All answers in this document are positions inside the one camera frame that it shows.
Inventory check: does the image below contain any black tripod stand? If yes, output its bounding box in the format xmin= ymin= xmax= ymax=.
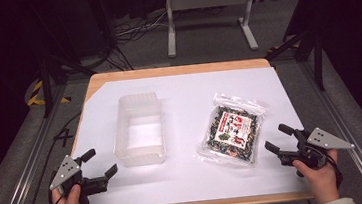
xmin=258 ymin=0 xmax=328 ymax=97
xmin=27 ymin=0 xmax=102 ymax=120

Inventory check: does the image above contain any white table mat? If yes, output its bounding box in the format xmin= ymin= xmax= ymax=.
xmin=66 ymin=63 xmax=312 ymax=204

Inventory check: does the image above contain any clear snack packet red label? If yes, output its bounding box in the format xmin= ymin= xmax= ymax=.
xmin=188 ymin=88 xmax=274 ymax=174

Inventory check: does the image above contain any person's right hand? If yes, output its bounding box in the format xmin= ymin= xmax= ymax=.
xmin=290 ymin=147 xmax=343 ymax=204

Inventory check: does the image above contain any bundle of floor cables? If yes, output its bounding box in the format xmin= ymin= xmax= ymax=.
xmin=106 ymin=8 xmax=177 ymax=47

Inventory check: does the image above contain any person's white sleeve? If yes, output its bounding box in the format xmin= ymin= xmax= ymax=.
xmin=312 ymin=196 xmax=358 ymax=204

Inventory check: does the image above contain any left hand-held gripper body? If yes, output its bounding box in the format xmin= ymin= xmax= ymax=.
xmin=46 ymin=150 xmax=112 ymax=204

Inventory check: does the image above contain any translucent plastic container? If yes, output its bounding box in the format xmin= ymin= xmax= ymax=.
xmin=108 ymin=91 xmax=169 ymax=170

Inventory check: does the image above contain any grey metal stand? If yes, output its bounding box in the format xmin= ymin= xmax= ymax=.
xmin=162 ymin=0 xmax=263 ymax=59

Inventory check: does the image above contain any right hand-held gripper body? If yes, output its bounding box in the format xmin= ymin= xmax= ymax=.
xmin=275 ymin=123 xmax=359 ymax=181

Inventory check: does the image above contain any aluminium rail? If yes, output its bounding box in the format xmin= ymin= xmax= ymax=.
xmin=299 ymin=55 xmax=362 ymax=204
xmin=0 ymin=84 xmax=79 ymax=204

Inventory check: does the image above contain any yellow black hazard tape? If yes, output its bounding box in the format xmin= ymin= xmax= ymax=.
xmin=24 ymin=77 xmax=73 ymax=108

